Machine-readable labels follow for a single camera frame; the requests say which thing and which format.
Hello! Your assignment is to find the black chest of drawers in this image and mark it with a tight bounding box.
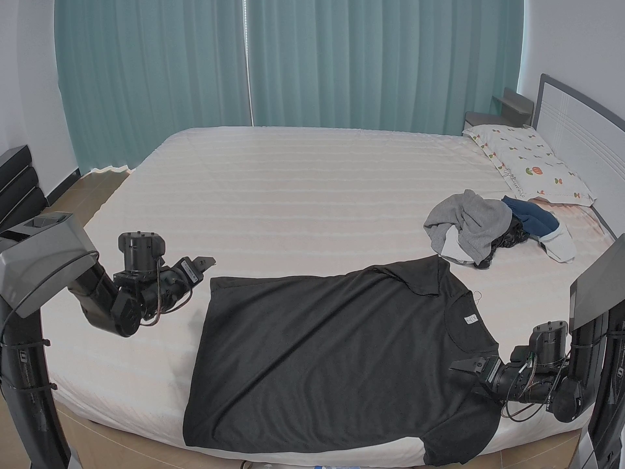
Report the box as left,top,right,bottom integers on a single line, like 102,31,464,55
0,146,48,231

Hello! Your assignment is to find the white printed pillow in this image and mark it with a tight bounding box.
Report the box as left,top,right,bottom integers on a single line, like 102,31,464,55
461,124,595,207

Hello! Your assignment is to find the black T-shirt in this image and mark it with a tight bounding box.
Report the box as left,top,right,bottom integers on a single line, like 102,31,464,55
183,254,504,467

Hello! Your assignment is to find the pile of clothes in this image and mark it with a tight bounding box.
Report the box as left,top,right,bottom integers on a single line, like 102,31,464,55
423,190,578,270

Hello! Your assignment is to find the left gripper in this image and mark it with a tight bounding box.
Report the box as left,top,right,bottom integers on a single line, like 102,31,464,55
158,257,217,309

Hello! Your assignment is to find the blue-green curtain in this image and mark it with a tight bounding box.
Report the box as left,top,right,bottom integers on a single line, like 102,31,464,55
245,0,527,136
53,0,251,175

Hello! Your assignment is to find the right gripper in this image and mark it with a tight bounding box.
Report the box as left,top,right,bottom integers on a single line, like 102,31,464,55
449,356,533,402

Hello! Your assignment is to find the bed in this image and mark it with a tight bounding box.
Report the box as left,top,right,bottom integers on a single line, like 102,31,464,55
40,73,625,465

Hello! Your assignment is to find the grey bedside table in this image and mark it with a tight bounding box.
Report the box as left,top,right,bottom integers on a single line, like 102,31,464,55
464,87,535,131

